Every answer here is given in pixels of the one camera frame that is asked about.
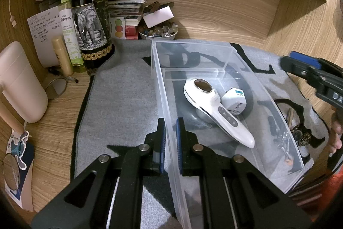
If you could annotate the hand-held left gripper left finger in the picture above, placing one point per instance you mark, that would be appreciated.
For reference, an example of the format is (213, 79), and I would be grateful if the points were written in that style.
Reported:
(161, 147)

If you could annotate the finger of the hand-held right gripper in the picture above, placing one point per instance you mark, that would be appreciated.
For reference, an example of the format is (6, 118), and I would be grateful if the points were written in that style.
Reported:
(305, 60)

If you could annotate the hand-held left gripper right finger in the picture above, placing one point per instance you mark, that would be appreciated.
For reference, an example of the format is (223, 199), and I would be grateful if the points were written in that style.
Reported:
(180, 147)

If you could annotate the clear plastic storage box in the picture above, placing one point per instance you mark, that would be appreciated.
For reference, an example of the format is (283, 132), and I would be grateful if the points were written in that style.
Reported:
(214, 170)

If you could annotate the bunch of keys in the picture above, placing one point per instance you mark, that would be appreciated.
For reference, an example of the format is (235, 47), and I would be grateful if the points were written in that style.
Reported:
(298, 135)

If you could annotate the person's right hand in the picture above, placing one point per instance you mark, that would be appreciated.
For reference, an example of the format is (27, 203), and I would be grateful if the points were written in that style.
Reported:
(338, 135)

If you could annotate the white handheld massager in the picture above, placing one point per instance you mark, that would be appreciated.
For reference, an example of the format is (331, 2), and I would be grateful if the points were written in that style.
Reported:
(227, 119)

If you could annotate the grey mat with black letters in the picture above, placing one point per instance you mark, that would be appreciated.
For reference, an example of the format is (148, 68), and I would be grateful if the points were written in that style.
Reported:
(123, 105)

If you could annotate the white travel adapter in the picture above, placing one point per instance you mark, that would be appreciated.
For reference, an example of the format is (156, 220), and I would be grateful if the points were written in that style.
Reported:
(234, 101)

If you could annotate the orange cloth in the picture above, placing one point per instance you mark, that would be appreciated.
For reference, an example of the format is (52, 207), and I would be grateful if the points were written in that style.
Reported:
(335, 188)

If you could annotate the bowl of polished stones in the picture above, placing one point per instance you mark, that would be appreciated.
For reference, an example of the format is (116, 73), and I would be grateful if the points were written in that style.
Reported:
(158, 33)

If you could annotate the black pen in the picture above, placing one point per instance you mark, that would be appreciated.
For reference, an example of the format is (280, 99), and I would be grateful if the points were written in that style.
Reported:
(70, 79)

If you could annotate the red box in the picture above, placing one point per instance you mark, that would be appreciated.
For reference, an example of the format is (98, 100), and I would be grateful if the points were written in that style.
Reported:
(131, 32)

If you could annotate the small round mirror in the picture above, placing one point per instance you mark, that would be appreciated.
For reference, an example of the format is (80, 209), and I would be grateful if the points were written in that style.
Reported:
(55, 89)

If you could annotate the fruit sticker card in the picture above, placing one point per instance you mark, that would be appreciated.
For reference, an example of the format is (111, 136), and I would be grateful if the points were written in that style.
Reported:
(119, 27)

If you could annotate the blank white card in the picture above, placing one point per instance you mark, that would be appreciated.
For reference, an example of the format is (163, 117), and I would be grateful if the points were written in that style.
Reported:
(158, 17)

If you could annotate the gold tube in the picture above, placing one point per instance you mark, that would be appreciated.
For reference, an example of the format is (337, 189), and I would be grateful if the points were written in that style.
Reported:
(62, 57)

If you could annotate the brown trinket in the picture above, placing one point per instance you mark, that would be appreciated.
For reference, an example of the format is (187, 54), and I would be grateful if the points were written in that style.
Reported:
(154, 6)

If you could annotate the blue cartoon sticker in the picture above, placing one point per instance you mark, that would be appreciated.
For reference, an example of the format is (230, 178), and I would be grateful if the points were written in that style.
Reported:
(20, 144)

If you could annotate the blue and white card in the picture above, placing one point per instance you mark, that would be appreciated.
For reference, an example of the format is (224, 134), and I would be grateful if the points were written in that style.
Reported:
(25, 191)

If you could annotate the stack of books and papers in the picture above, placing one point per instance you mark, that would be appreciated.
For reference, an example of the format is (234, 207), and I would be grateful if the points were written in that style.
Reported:
(126, 7)

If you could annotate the green spray bottle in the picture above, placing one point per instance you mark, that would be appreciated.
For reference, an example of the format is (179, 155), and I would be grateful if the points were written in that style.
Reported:
(69, 33)

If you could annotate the round pocket mirror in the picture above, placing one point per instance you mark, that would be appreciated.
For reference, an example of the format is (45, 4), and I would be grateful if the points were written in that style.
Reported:
(11, 172)

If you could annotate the cream hair dryer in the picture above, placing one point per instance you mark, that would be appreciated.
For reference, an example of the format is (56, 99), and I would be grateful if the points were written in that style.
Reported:
(18, 78)

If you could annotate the handwritten white paper note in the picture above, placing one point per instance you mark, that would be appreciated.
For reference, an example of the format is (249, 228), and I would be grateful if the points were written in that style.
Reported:
(40, 30)

